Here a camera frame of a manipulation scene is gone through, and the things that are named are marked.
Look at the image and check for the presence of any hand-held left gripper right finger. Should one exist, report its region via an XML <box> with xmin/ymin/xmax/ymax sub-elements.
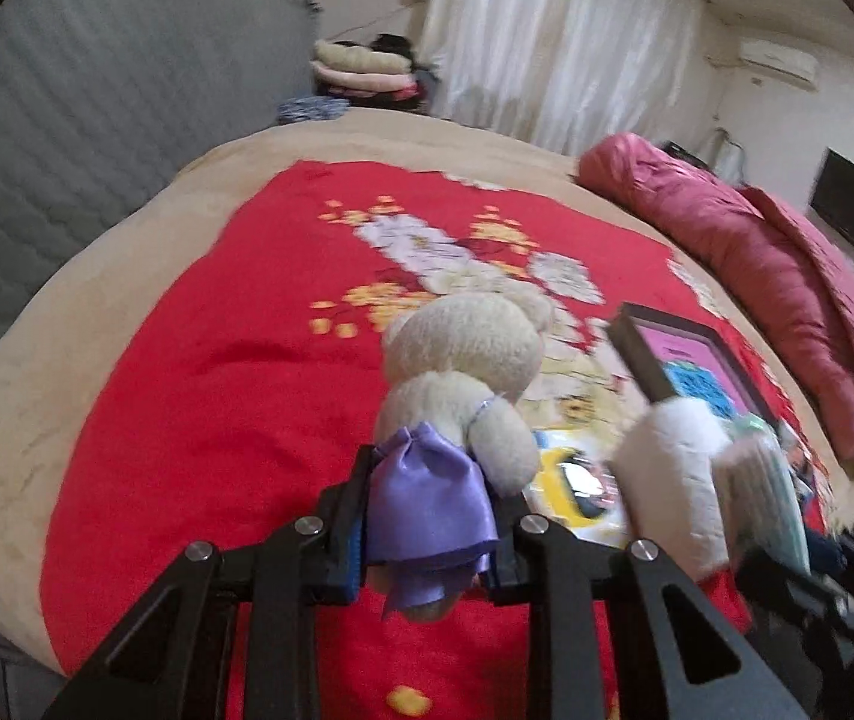
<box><xmin>481</xmin><ymin>496</ymin><xmax>810</xmax><ymax>720</ymax></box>

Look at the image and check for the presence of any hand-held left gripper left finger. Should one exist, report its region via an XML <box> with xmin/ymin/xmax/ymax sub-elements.
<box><xmin>44</xmin><ymin>445</ymin><xmax>379</xmax><ymax>720</ymax></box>

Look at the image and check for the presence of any green white tissue pack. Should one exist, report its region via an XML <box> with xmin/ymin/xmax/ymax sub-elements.
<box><xmin>723</xmin><ymin>412</ymin><xmax>812</xmax><ymax>572</ymax></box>

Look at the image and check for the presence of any teddy bear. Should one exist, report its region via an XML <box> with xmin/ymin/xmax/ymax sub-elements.
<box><xmin>373</xmin><ymin>291</ymin><xmax>557</xmax><ymax>622</ymax></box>

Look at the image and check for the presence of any dark cardboard box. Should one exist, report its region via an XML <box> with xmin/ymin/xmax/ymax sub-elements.
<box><xmin>607</xmin><ymin>302</ymin><xmax>782</xmax><ymax>428</ymax></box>

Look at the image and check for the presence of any yellow cartoon printed packet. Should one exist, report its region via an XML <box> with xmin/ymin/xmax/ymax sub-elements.
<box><xmin>524</xmin><ymin>431</ymin><xmax>632</xmax><ymax>545</ymax></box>

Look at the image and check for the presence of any white cartoon printed packet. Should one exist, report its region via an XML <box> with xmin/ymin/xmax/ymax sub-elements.
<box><xmin>778</xmin><ymin>427</ymin><xmax>831</xmax><ymax>497</ymax></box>

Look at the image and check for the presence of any white toilet paper roll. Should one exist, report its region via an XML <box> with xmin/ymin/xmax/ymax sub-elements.
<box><xmin>613</xmin><ymin>397</ymin><xmax>735</xmax><ymax>584</ymax></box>

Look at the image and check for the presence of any red floral blanket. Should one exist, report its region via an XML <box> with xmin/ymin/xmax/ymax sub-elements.
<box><xmin>40</xmin><ymin>160</ymin><xmax>840</xmax><ymax>720</ymax></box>

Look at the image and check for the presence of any pink quilt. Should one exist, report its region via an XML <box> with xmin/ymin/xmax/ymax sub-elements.
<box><xmin>575</xmin><ymin>133</ymin><xmax>854</xmax><ymax>460</ymax></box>

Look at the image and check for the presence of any tan bed sheet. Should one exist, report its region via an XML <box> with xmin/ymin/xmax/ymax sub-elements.
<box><xmin>0</xmin><ymin>106</ymin><xmax>854</xmax><ymax>680</ymax></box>

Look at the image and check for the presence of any blue speckled cloth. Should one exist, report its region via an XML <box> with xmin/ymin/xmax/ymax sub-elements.
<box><xmin>277</xmin><ymin>94</ymin><xmax>350</xmax><ymax>125</ymax></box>

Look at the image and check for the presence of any cream folded blanket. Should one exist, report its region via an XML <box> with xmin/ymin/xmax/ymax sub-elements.
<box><xmin>313</xmin><ymin>40</ymin><xmax>413</xmax><ymax>73</ymax></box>

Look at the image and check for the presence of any grey quilted headboard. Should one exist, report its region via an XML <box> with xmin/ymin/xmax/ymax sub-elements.
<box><xmin>0</xmin><ymin>0</ymin><xmax>323</xmax><ymax>428</ymax></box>

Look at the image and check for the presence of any white air conditioner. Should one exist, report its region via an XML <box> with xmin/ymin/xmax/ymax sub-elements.
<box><xmin>738</xmin><ymin>37</ymin><xmax>822</xmax><ymax>86</ymax></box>

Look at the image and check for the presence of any black garment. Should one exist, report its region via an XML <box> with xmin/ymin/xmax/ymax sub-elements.
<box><xmin>370</xmin><ymin>34</ymin><xmax>417</xmax><ymax>61</ymax></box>

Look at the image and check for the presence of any white curtain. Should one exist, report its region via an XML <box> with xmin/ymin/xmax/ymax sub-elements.
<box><xmin>419</xmin><ymin>0</ymin><xmax>705</xmax><ymax>158</ymax></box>

